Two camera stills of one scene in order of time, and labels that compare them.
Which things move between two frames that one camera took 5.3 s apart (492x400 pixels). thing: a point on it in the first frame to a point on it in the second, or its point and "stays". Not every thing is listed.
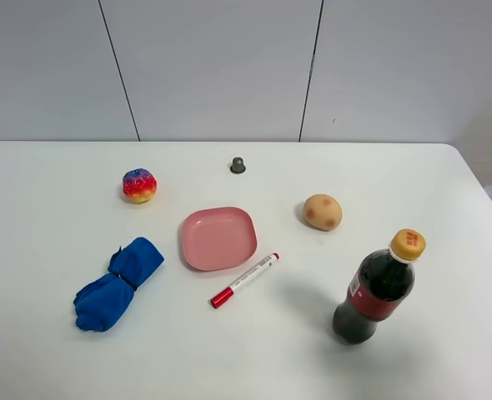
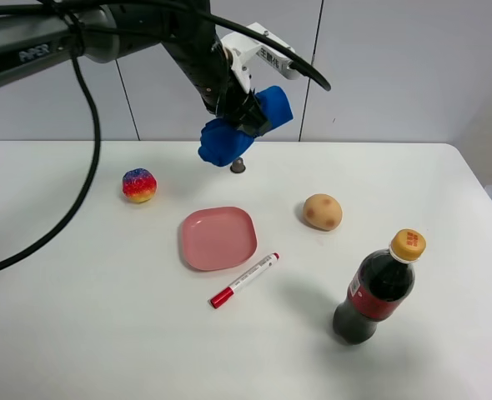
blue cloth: (102, 304) to (223, 142)
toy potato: (323, 211) stays
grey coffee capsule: (238, 166) stays
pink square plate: (218, 238) stays
